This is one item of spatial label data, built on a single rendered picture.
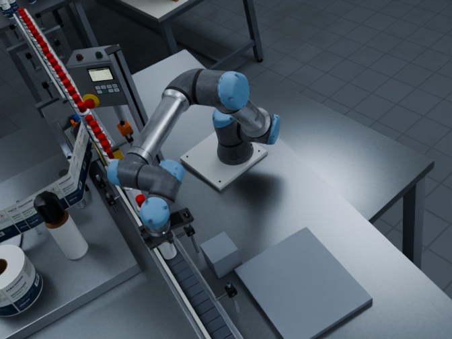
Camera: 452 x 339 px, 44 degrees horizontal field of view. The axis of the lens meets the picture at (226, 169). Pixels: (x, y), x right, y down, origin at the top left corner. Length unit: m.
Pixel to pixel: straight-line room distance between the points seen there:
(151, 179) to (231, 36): 3.25
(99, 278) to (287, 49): 2.80
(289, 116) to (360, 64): 1.73
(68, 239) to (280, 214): 0.76
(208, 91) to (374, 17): 3.02
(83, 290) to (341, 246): 0.90
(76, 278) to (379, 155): 1.22
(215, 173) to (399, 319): 0.92
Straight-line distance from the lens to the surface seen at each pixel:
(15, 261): 2.08
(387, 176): 2.19
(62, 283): 2.13
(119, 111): 2.17
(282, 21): 4.77
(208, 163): 2.33
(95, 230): 2.22
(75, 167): 2.30
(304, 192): 2.16
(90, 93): 2.02
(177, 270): 1.98
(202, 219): 2.16
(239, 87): 1.76
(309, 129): 2.41
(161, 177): 1.54
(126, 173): 1.60
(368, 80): 4.00
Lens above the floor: 2.42
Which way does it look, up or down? 44 degrees down
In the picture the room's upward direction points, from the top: 17 degrees counter-clockwise
